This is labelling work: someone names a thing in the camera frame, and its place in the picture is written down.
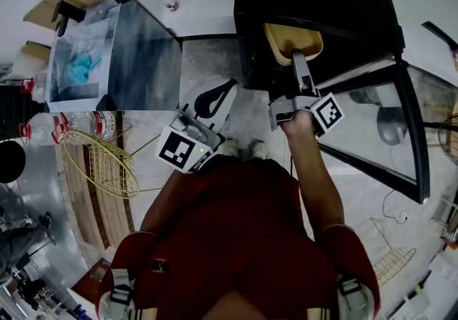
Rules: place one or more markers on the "person's left shoe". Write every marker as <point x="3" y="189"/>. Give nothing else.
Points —
<point x="229" y="147"/>

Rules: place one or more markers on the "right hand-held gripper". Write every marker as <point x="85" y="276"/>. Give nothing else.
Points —
<point x="327" y="112"/>

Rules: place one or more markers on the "person's black shorts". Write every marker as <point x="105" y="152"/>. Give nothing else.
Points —
<point x="229" y="162"/>

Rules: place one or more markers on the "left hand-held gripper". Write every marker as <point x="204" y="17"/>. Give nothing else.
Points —
<point x="175" y="148"/>

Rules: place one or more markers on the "yellow plastic tray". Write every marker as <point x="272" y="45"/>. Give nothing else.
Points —
<point x="290" y="41"/>

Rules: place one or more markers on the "wooden slatted bench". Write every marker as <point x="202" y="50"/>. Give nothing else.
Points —
<point x="100" y="211"/>

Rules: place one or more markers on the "teal plastic object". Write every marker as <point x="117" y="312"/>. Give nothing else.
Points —
<point x="80" y="68"/>

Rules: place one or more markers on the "brown wooden box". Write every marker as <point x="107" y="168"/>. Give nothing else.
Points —
<point x="93" y="279"/>

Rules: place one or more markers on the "black standing fan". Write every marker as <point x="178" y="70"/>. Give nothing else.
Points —
<point x="391" y="129"/>

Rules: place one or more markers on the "person's right forearm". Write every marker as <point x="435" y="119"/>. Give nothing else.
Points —
<point x="315" y="175"/>

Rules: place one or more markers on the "person's red shirt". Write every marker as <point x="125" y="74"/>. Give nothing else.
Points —
<point x="232" y="232"/>

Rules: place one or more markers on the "clear red-cap water jug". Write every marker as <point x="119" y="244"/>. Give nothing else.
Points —
<point x="37" y="89"/>

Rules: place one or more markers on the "black round stool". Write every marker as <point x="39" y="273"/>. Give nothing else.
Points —
<point x="10" y="161"/>

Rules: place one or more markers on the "black boxy object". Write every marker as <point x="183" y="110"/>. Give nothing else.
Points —
<point x="69" y="12"/>

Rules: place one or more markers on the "black-framed glass door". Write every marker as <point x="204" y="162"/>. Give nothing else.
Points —
<point x="365" y="136"/>

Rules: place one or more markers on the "person's right shoe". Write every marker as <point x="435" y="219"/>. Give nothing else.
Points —
<point x="258" y="148"/>

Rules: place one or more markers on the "white table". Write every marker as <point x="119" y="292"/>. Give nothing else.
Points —
<point x="436" y="286"/>

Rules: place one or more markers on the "person's left forearm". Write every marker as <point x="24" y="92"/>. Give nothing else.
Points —
<point x="161" y="204"/>

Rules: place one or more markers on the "person's shoe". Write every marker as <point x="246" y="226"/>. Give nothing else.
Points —
<point x="229" y="147"/>
<point x="258" y="148"/>

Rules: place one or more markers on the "clear red-label water bottle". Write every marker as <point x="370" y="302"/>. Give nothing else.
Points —
<point x="86" y="123"/>

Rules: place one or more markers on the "black desk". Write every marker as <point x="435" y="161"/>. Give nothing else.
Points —
<point x="18" y="111"/>

